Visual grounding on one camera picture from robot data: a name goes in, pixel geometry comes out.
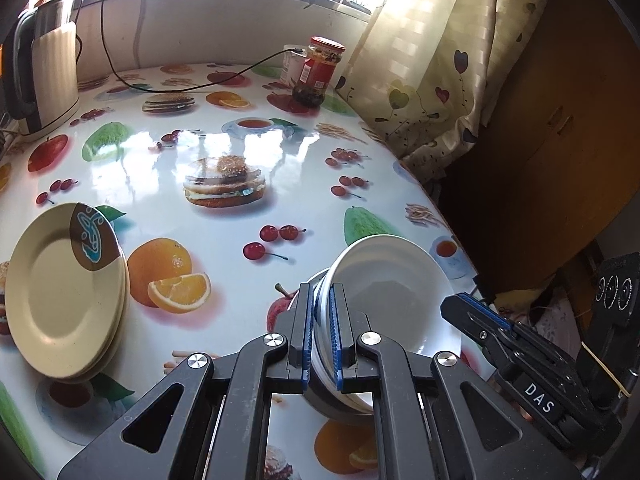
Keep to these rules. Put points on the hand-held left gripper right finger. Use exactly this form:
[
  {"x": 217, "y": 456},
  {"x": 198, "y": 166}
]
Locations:
[{"x": 335, "y": 335}]

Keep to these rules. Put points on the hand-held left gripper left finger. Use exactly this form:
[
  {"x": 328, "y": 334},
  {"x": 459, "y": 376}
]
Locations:
[{"x": 305, "y": 335}]

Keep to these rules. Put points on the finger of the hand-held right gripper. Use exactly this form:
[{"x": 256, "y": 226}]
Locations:
[{"x": 475, "y": 315}]

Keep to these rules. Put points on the white bowl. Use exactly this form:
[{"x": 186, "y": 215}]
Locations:
[
  {"x": 395, "y": 290},
  {"x": 322, "y": 340}
]

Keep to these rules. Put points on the beige plate with brown patch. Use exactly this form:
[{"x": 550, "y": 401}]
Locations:
[{"x": 60, "y": 290}]

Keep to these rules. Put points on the wooden cabinet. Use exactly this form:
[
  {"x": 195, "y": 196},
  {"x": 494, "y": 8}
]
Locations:
[{"x": 550, "y": 160}]

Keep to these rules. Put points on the cream curtain with hearts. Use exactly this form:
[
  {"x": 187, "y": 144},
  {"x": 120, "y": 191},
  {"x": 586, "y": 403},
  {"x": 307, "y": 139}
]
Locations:
[{"x": 440, "y": 60}]

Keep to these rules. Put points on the glass jar with red lid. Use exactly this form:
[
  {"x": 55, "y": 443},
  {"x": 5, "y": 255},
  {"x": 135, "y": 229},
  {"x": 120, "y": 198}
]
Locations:
[{"x": 317, "y": 72}]

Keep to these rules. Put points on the small white and red carton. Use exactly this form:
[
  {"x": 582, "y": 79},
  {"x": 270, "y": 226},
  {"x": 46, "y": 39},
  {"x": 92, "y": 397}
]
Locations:
[{"x": 290, "y": 67}]

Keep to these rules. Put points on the cream electric kettle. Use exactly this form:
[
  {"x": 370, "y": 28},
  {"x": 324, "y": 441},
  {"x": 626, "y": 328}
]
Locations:
[{"x": 55, "y": 75}]

